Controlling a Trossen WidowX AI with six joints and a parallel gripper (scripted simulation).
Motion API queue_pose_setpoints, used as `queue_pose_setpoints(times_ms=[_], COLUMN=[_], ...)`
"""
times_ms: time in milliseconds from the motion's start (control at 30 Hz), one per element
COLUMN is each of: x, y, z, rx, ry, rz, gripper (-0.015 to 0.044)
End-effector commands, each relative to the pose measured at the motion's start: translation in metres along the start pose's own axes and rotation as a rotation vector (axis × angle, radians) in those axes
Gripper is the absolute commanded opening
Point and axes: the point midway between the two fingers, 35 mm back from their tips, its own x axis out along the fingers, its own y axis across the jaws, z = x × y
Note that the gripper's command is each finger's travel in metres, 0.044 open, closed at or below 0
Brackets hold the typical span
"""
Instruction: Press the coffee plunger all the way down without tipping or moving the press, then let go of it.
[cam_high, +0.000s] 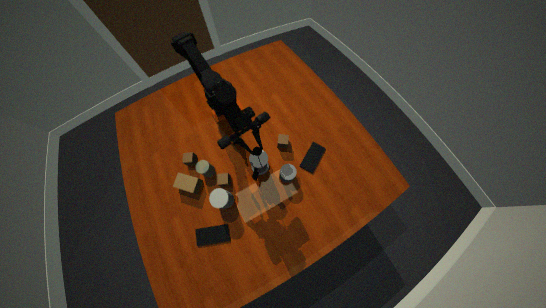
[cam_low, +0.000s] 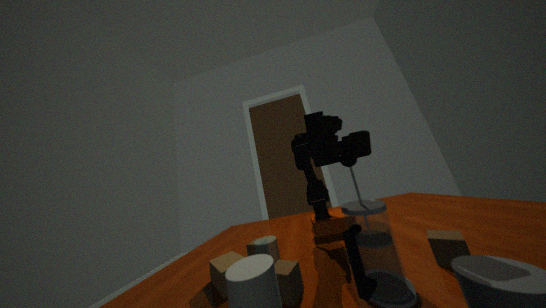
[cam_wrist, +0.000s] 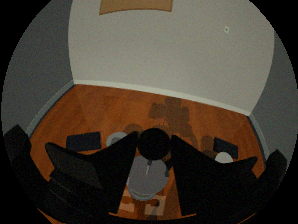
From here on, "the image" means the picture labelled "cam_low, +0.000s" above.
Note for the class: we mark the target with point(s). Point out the glass french press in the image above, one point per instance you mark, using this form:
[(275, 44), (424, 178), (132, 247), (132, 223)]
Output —
[(372, 251)]

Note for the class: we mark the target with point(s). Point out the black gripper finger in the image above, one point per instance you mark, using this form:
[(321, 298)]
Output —
[(348, 145), (328, 157)]

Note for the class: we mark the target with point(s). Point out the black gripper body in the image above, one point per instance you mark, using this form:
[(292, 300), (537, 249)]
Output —
[(302, 154)]

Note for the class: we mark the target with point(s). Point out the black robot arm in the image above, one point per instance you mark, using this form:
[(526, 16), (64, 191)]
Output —
[(317, 127)]

